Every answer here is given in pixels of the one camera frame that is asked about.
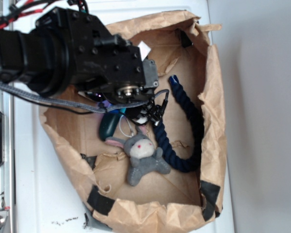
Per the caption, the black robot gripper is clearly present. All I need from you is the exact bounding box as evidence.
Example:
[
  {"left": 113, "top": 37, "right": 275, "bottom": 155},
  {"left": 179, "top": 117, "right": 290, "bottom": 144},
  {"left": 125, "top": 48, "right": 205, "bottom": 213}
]
[{"left": 36, "top": 7, "right": 159, "bottom": 104}]

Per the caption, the dark green plastic pickle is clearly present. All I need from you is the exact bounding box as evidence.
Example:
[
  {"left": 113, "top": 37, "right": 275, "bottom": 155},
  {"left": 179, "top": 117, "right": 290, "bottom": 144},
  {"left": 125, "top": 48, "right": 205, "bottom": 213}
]
[{"left": 98, "top": 113, "right": 120, "bottom": 141}]

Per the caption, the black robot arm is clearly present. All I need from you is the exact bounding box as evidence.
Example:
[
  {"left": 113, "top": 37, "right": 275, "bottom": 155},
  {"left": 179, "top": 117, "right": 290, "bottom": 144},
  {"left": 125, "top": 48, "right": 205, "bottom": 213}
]
[{"left": 0, "top": 7, "right": 159, "bottom": 104}]

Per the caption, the grey plush bunny toy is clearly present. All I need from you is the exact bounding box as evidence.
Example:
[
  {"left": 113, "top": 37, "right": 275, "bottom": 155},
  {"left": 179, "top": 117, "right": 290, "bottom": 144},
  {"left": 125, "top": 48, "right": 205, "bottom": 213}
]
[{"left": 105, "top": 126, "right": 171, "bottom": 186}]

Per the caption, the brown paper bag bin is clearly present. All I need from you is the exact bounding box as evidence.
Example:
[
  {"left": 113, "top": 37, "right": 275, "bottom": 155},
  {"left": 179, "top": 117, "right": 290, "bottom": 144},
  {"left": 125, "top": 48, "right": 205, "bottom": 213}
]
[{"left": 40, "top": 11, "right": 227, "bottom": 233}]

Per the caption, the grey braided cable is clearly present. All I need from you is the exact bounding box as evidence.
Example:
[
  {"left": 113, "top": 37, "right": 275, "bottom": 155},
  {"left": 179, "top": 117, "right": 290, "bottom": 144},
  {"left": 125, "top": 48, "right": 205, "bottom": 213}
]
[{"left": 0, "top": 81, "right": 170, "bottom": 114}]

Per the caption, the red and black wire bundle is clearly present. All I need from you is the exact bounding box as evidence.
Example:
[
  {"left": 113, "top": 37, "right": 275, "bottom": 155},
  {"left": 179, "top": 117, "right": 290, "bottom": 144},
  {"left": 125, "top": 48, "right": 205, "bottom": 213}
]
[{"left": 0, "top": 0, "right": 88, "bottom": 30}]

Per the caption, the navy blue rope toy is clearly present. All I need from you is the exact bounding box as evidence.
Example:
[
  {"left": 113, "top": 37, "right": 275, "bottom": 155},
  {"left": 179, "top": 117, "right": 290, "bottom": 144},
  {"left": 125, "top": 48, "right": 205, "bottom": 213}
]
[{"left": 153, "top": 75, "right": 204, "bottom": 173}]

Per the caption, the aluminium frame rail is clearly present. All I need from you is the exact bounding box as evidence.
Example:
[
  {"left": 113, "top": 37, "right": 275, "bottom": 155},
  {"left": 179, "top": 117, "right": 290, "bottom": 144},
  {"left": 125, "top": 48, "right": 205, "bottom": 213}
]
[{"left": 0, "top": 90, "right": 17, "bottom": 233}]

